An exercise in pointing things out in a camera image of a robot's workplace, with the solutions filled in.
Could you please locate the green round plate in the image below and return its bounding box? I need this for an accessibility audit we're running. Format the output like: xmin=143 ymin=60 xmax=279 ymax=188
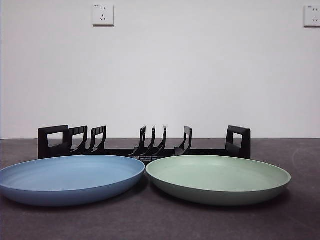
xmin=145 ymin=154 xmax=292 ymax=207

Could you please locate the blue round plate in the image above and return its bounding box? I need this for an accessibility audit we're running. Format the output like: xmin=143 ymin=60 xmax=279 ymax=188
xmin=0 ymin=154 xmax=146 ymax=208

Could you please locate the black plate rack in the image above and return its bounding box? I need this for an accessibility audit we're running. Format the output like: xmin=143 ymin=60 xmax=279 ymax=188
xmin=37 ymin=124 xmax=252 ymax=161

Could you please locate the white wall socket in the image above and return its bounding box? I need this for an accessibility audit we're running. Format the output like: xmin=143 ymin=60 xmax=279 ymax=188
xmin=92 ymin=3 xmax=115 ymax=28
xmin=303 ymin=4 xmax=320 ymax=29

